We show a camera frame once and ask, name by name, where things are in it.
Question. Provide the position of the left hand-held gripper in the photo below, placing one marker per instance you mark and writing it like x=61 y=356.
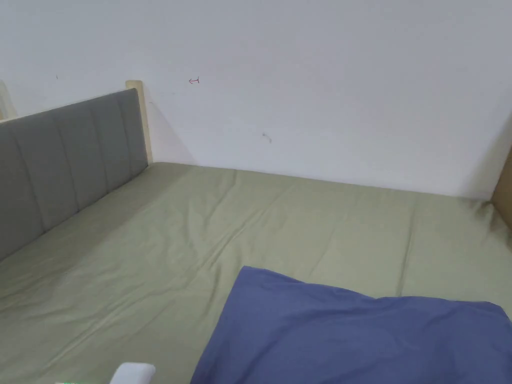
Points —
x=134 y=372

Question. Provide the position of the bed with pale green sheet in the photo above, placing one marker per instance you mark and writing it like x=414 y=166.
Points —
x=168 y=240

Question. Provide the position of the blue garment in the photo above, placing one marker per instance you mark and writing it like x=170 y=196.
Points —
x=340 y=336

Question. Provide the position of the grey padded headboard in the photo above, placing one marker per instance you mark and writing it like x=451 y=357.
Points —
x=60 y=160

